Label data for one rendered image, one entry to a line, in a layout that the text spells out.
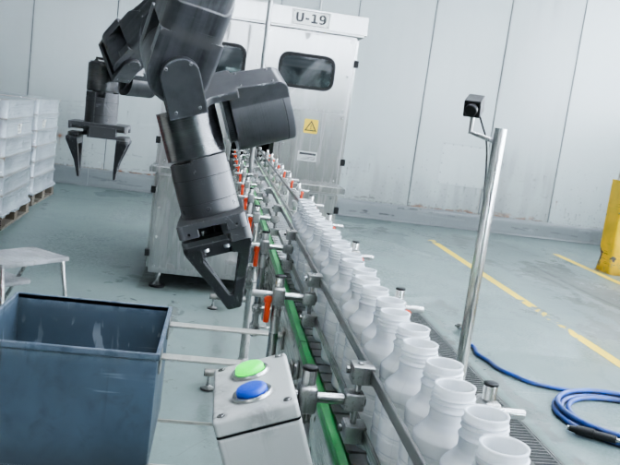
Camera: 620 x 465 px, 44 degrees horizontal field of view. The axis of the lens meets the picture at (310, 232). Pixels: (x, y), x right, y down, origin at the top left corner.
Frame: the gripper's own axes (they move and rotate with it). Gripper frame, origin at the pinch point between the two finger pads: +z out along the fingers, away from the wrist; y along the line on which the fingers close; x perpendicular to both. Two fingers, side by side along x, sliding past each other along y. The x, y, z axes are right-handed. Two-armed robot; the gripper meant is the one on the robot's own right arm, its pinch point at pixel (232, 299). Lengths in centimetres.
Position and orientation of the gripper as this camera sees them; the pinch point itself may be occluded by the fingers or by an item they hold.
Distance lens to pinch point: 77.6
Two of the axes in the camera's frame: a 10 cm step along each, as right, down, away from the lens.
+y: -1.1, -1.7, 9.8
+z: 2.2, 9.6, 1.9
